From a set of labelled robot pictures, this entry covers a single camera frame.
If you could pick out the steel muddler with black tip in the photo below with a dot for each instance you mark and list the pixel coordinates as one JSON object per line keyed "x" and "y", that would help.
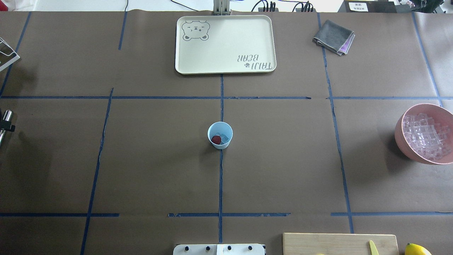
{"x": 8, "y": 115}

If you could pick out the yellow lemon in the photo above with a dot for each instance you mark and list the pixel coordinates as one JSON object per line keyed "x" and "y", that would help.
{"x": 414, "y": 249}

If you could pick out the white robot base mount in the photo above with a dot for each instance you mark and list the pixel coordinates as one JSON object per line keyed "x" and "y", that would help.
{"x": 220, "y": 249}

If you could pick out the light blue plastic cup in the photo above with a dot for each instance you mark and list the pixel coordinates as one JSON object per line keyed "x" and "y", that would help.
{"x": 224, "y": 130}

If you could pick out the wooden cutting board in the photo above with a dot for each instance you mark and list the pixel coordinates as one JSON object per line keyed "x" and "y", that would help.
{"x": 337, "y": 244}

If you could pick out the red strawberry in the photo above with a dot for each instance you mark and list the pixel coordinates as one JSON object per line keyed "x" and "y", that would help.
{"x": 216, "y": 139}

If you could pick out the grey folded cloth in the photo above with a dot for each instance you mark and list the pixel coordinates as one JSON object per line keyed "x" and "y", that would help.
{"x": 334, "y": 37}

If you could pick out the yellow plastic knife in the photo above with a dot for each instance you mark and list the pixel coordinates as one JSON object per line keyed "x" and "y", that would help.
{"x": 373, "y": 248}

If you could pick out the pink bowl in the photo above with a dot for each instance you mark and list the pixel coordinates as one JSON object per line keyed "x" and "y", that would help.
{"x": 440, "y": 114}

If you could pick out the white wire cup rack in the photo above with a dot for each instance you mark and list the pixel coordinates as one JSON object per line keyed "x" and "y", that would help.
{"x": 8, "y": 56}

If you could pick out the clear ice cubes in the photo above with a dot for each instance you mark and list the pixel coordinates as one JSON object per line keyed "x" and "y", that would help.
{"x": 427, "y": 137}

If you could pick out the cream bear serving tray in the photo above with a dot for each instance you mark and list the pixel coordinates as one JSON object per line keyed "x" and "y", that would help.
{"x": 224, "y": 45}

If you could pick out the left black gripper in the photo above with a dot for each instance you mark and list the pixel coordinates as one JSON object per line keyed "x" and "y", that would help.
{"x": 6, "y": 126}

